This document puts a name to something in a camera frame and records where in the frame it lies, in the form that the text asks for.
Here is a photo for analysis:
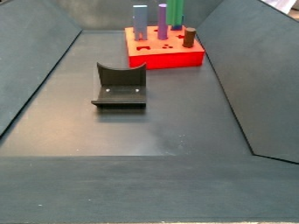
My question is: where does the green star peg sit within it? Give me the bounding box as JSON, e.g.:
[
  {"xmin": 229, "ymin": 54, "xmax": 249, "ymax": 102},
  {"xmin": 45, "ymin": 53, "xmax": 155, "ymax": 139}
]
[{"xmin": 166, "ymin": 0, "xmax": 183, "ymax": 25}]

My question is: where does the light blue arch peg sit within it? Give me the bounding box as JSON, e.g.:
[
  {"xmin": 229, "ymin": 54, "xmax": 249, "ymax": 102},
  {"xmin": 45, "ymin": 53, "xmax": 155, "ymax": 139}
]
[{"xmin": 134, "ymin": 5, "xmax": 147, "ymax": 41}]

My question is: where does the black curved stand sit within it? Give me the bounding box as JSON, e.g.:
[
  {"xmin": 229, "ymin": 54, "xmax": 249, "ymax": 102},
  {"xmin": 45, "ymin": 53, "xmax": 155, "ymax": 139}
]
[{"xmin": 91, "ymin": 64, "xmax": 147, "ymax": 108}]

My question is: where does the brown hexagon peg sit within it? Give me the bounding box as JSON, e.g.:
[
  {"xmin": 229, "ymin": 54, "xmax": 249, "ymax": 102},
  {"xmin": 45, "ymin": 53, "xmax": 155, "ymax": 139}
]
[{"xmin": 183, "ymin": 27, "xmax": 197, "ymax": 48}]

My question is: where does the purple cylinder peg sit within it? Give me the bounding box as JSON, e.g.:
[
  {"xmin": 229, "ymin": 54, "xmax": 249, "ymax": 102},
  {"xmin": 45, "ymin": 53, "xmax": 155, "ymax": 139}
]
[{"xmin": 158, "ymin": 3, "xmax": 169, "ymax": 40}]

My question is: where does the red peg board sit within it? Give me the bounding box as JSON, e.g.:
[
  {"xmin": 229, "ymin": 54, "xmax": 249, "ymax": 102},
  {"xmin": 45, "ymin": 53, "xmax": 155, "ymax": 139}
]
[{"xmin": 126, "ymin": 26, "xmax": 205, "ymax": 70}]

